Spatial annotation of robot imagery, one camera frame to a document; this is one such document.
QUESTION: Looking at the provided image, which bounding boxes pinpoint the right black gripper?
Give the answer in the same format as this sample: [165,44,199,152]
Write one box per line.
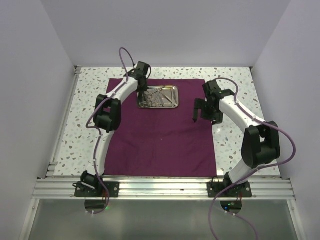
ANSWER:
[193,98,224,126]

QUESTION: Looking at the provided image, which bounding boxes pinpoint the steel hemostat forceps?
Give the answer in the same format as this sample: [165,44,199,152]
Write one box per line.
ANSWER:
[143,85,166,96]

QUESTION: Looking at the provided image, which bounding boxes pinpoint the stainless steel instrument tray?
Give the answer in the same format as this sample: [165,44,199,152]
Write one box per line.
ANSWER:
[137,85,179,109]

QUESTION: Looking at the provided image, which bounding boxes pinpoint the steel surgical scissors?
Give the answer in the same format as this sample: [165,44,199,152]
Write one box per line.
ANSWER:
[137,93,157,108]

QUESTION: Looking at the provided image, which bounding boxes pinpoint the purple surgical cloth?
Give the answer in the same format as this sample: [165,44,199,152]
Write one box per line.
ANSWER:
[105,79,217,178]

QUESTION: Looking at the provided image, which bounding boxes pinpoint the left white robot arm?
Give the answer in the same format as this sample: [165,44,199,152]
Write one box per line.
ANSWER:
[76,61,151,197]

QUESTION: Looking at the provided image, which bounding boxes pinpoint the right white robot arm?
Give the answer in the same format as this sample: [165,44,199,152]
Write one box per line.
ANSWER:
[192,79,281,197]

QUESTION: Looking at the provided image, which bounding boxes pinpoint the steel tweezers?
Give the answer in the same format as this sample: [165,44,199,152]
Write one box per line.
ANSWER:
[164,95,178,108]

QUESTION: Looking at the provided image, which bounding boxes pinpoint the steel scalpel handle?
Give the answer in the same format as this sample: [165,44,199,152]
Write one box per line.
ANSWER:
[157,91,165,108]

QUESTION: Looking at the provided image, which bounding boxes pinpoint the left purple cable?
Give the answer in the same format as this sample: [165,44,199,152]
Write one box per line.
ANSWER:
[84,46,136,216]

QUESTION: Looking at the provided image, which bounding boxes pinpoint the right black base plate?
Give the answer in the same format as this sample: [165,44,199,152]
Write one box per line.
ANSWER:
[206,181,253,198]

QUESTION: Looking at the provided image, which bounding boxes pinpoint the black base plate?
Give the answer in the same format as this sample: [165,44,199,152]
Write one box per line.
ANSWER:
[72,181,120,198]
[206,181,253,198]

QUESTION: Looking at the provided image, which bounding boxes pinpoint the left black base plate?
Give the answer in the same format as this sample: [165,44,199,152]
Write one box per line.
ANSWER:
[72,181,120,198]

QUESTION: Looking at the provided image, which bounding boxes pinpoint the aluminium mounting rail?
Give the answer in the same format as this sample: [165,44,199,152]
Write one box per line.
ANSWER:
[31,176,295,201]

